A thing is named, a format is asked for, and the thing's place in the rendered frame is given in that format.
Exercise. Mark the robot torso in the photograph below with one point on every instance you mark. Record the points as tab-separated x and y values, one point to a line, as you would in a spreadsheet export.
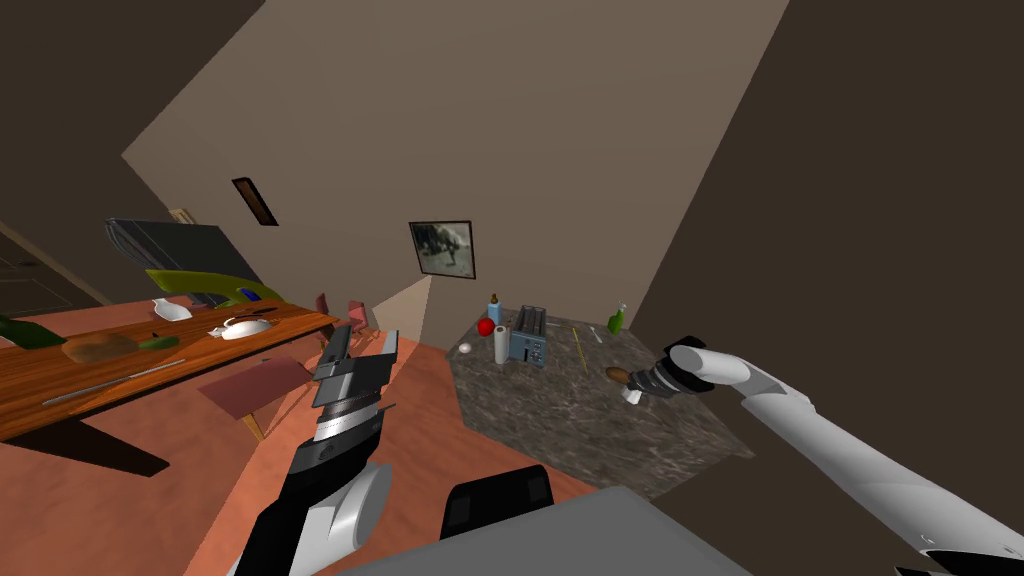
560	536

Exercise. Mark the green cucumber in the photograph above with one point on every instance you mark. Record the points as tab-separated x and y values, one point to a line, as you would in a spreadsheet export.
158	343

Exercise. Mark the yellow thin stick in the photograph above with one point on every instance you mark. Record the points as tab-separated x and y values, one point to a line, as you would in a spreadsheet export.
580	350

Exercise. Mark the blue bottle brown cap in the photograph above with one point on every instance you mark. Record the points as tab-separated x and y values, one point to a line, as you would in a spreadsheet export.
494	310

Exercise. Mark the blue grey toaster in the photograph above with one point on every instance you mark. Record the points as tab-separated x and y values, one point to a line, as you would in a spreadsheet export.
528	340

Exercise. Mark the black appliance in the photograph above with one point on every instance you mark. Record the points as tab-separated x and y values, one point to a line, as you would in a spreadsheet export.
180	252

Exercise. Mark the white vase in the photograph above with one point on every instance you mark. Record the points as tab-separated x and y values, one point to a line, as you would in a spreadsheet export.
170	310

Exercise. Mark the green spray bottle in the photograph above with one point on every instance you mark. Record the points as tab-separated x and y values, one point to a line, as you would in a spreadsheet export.
615	322

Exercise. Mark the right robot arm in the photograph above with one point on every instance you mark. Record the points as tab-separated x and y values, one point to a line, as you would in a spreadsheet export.
832	440

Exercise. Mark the red seat chair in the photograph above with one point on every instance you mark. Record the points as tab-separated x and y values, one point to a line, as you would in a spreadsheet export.
322	304
358	316
248	388

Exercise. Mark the brown oval thing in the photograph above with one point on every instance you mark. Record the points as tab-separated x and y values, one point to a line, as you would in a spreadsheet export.
617	374

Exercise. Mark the narrow dark wall picture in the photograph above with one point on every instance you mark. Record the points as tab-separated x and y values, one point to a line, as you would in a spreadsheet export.
255	202

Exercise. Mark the white paper towel roll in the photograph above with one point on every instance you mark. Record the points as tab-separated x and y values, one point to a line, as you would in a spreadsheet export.
502	346

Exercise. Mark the brown bread loaf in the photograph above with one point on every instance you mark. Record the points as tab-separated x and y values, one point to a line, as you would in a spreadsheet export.
100	348

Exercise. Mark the small silver utensil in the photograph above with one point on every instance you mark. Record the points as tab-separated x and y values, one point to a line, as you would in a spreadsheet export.
596	335

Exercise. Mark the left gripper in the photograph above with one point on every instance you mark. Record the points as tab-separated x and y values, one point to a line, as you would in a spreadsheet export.
352	382

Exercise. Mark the dark framed picture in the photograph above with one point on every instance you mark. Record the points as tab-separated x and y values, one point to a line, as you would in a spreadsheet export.
444	250

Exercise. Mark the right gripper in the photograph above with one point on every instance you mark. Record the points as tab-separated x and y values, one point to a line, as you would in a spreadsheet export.
633	395

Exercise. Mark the dark green bottle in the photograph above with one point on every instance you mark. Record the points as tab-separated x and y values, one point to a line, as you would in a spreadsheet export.
28	334

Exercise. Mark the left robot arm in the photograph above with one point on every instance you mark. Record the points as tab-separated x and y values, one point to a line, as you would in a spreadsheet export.
320	488

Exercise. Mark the wooden dining table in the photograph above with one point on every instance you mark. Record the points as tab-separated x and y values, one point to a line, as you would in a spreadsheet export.
216	356

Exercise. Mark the long silver knife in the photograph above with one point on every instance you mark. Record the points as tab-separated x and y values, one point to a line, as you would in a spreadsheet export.
112	382

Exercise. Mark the white kettle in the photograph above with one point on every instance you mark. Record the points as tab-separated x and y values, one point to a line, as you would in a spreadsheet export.
242	328

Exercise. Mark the red apple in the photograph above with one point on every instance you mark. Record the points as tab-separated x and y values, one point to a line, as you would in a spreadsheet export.
486	326

